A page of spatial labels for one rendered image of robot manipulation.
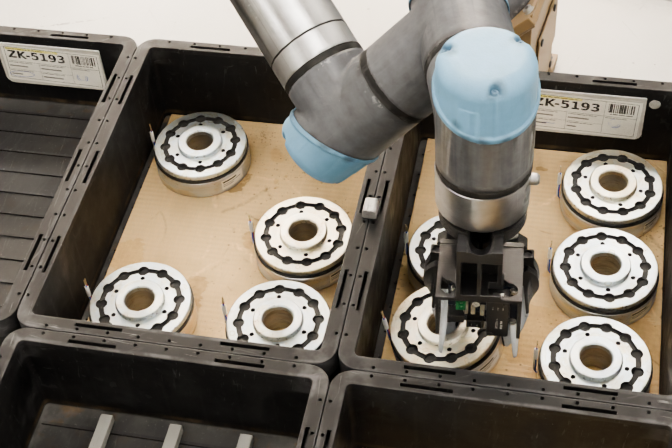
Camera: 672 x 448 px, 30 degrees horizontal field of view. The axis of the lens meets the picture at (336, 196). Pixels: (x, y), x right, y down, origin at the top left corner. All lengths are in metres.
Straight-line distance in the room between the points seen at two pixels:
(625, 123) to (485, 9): 0.42
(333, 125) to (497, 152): 0.17
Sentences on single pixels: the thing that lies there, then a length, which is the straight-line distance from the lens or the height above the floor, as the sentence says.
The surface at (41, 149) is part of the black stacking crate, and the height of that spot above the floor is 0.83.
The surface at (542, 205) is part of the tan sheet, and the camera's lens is 1.34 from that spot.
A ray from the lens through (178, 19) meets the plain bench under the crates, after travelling 1.81.
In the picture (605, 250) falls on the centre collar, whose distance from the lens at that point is 1.26.
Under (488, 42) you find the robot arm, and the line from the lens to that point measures 0.91.
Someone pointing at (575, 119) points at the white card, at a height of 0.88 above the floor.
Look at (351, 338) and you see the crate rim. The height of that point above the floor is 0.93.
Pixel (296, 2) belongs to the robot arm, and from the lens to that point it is 1.06.
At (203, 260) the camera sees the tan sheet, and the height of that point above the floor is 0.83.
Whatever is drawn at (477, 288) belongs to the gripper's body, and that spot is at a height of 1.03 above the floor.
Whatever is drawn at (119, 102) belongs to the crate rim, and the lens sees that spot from 1.35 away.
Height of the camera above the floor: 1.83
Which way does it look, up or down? 48 degrees down
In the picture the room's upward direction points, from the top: 6 degrees counter-clockwise
